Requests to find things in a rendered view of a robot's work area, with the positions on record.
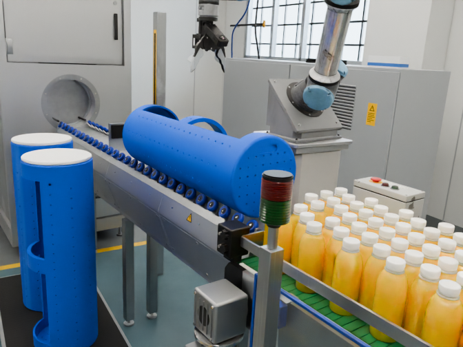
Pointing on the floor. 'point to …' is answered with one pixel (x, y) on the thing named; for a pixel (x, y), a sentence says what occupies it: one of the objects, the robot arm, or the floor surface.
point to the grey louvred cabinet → (355, 116)
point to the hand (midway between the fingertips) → (209, 73)
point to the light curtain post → (159, 45)
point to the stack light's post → (268, 296)
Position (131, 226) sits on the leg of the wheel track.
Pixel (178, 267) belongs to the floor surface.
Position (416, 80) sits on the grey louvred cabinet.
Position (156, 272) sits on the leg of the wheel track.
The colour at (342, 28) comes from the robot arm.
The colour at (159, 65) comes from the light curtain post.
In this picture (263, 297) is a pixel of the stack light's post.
